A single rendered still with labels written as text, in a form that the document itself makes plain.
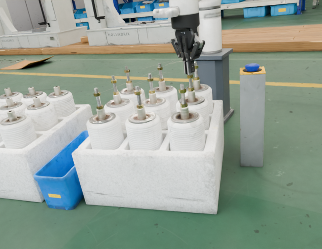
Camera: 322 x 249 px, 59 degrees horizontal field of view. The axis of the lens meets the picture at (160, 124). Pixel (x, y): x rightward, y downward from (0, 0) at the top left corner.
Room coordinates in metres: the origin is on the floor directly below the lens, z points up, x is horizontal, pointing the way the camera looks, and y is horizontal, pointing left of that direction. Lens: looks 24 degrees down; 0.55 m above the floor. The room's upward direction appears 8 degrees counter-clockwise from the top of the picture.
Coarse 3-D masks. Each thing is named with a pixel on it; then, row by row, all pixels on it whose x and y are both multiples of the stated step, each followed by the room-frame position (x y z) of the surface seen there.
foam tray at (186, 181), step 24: (216, 120) 0.79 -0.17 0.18; (168, 144) 0.68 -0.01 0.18; (216, 144) 0.66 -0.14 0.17; (96, 168) 0.68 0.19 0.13; (120, 168) 0.66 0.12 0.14; (144, 168) 0.64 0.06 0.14; (168, 168) 0.62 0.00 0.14; (192, 168) 0.60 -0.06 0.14; (216, 168) 0.63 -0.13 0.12; (96, 192) 0.69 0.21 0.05; (120, 192) 0.66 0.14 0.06; (144, 192) 0.64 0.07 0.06; (168, 192) 0.62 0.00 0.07; (192, 192) 0.60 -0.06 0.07; (216, 192) 0.60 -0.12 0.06
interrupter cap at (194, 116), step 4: (180, 112) 0.71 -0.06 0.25; (192, 112) 0.70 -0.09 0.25; (196, 112) 0.70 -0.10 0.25; (172, 116) 0.69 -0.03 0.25; (176, 116) 0.69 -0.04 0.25; (180, 116) 0.69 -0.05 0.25; (192, 116) 0.68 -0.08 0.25; (196, 116) 0.67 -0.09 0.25; (172, 120) 0.67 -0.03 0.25; (176, 120) 0.67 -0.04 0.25; (180, 120) 0.66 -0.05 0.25; (184, 120) 0.66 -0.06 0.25; (188, 120) 0.65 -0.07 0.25; (192, 120) 0.65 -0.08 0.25
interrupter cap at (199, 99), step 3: (186, 96) 0.83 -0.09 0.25; (195, 96) 0.82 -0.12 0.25; (198, 96) 0.82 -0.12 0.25; (201, 96) 0.81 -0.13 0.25; (180, 99) 0.81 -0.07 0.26; (186, 99) 0.81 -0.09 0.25; (195, 99) 0.80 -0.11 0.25; (198, 99) 0.79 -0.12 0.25; (201, 99) 0.79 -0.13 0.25; (204, 99) 0.79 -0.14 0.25; (180, 102) 0.79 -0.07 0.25; (186, 102) 0.78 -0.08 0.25; (189, 102) 0.79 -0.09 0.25; (192, 102) 0.78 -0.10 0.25; (195, 102) 0.77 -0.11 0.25; (198, 102) 0.77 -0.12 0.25; (201, 102) 0.77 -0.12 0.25; (189, 105) 0.76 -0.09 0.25
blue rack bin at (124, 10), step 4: (124, 4) 6.85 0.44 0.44; (128, 4) 6.97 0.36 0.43; (132, 4) 7.09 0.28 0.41; (136, 4) 7.03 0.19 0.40; (124, 8) 6.82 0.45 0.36; (128, 8) 6.56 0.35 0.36; (132, 8) 6.51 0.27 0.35; (124, 12) 6.65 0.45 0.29; (128, 12) 6.59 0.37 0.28; (132, 12) 6.54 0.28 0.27; (136, 12) 6.59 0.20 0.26
